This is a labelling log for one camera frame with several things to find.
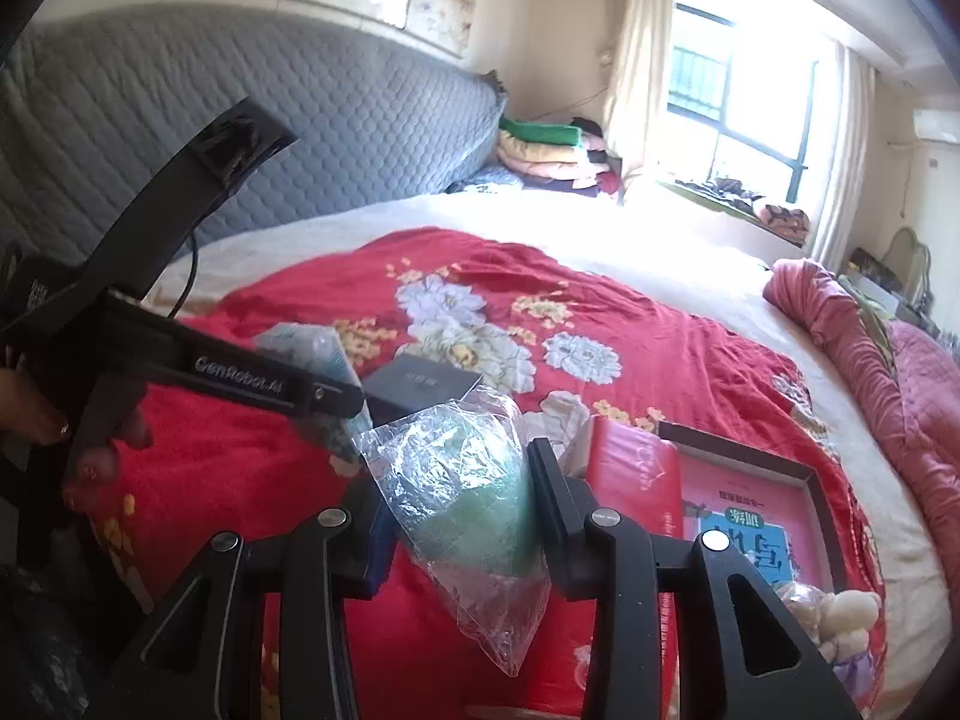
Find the white air conditioner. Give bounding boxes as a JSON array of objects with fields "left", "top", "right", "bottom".
[{"left": 911, "top": 109, "right": 960, "bottom": 143}]

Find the grey quilted headboard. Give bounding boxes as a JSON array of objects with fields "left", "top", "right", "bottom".
[{"left": 0, "top": 4, "right": 507, "bottom": 271}]

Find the pink folded blanket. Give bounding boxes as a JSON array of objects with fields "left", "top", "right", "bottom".
[{"left": 581, "top": 131, "right": 623, "bottom": 196}]

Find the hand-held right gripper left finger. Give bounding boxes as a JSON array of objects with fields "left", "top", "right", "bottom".
[{"left": 97, "top": 463, "right": 400, "bottom": 720}]

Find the dark patterned cloth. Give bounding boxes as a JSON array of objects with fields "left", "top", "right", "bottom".
[{"left": 0, "top": 562, "right": 106, "bottom": 720}]

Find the pink sponge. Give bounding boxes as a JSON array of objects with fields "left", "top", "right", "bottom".
[{"left": 772, "top": 580, "right": 826, "bottom": 642}]

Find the bed with cream sheet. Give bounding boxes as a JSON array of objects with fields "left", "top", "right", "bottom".
[{"left": 142, "top": 187, "right": 953, "bottom": 661}]

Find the green sponge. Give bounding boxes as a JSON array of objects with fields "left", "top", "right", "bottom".
[{"left": 352, "top": 384, "right": 556, "bottom": 677}]

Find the green garment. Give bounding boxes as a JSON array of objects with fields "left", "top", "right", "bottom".
[{"left": 836, "top": 274, "right": 897, "bottom": 376}]

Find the green folded blanket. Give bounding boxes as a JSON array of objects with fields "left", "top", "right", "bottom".
[{"left": 499, "top": 116, "right": 586, "bottom": 148}]

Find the cardboard box with pink print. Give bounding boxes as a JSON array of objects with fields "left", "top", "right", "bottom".
[{"left": 656, "top": 420, "right": 850, "bottom": 720}]

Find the window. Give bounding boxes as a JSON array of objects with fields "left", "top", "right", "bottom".
[{"left": 664, "top": 4, "right": 837, "bottom": 196}]

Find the red tissue pack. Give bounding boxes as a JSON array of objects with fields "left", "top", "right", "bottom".
[{"left": 562, "top": 414, "right": 702, "bottom": 720}]

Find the dark clothes pile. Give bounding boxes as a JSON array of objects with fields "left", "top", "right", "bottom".
[{"left": 675, "top": 176, "right": 758, "bottom": 200}]

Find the purple soft item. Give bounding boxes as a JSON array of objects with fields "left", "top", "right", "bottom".
[{"left": 831, "top": 651, "right": 875, "bottom": 698}]

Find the cream curtain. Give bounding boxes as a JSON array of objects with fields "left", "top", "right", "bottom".
[
  {"left": 806, "top": 41, "right": 878, "bottom": 271},
  {"left": 600, "top": 0, "right": 676, "bottom": 181}
]

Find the white plush toy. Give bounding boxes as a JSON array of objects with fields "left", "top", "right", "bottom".
[{"left": 814, "top": 589, "right": 883, "bottom": 662}]

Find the person's left hand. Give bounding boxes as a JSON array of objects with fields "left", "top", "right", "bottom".
[{"left": 0, "top": 369, "right": 156, "bottom": 515}]

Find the yellow folded blanket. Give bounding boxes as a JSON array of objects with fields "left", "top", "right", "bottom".
[{"left": 496, "top": 133, "right": 593, "bottom": 181}]

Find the vanity mirror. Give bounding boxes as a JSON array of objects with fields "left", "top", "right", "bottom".
[{"left": 885, "top": 227, "right": 935, "bottom": 293}]

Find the black glossy box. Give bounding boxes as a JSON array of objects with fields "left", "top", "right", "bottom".
[{"left": 364, "top": 366, "right": 485, "bottom": 428}]

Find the brown patterned blanket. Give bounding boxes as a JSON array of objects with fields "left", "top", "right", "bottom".
[{"left": 754, "top": 195, "right": 811, "bottom": 245}]

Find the dark patterned pillow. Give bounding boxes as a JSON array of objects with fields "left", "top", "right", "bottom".
[{"left": 446, "top": 163, "right": 526, "bottom": 194}]

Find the pink quilt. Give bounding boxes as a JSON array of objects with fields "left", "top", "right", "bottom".
[{"left": 761, "top": 259, "right": 960, "bottom": 601}]

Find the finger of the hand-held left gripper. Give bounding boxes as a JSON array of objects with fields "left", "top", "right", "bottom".
[{"left": 289, "top": 367, "right": 365, "bottom": 421}]

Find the black cable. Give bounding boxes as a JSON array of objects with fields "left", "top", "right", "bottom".
[{"left": 161, "top": 229, "right": 200, "bottom": 320}]

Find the cluttered dressing table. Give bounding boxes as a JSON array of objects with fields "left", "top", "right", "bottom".
[{"left": 844, "top": 251, "right": 938, "bottom": 331}]

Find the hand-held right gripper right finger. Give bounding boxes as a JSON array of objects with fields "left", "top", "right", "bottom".
[{"left": 527, "top": 437, "right": 863, "bottom": 720}]

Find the red floral blanket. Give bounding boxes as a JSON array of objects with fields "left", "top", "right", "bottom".
[{"left": 90, "top": 229, "right": 890, "bottom": 720}]

